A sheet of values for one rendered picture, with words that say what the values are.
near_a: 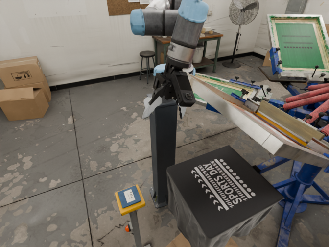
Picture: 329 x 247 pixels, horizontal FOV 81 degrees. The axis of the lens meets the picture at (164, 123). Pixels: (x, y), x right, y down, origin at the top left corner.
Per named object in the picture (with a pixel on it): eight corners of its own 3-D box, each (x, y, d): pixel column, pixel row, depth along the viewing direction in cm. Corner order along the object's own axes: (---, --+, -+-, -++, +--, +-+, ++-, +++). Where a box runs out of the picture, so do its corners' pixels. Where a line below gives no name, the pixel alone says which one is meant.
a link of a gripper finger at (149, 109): (138, 111, 65) (158, 92, 64) (144, 121, 61) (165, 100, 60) (132, 106, 63) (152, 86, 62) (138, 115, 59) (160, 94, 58)
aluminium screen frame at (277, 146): (273, 155, 47) (284, 143, 46) (168, 71, 89) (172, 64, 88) (340, 172, 95) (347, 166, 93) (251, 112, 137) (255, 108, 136)
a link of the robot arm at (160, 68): (154, 81, 135) (154, 61, 127) (174, 81, 134) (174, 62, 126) (152, 88, 126) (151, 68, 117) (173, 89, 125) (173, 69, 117)
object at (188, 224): (198, 272, 111) (209, 239, 85) (165, 205, 143) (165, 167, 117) (202, 269, 112) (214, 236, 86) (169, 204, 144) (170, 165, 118)
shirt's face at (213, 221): (209, 237, 86) (209, 237, 86) (167, 168, 117) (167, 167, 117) (283, 196, 102) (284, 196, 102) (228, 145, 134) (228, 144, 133)
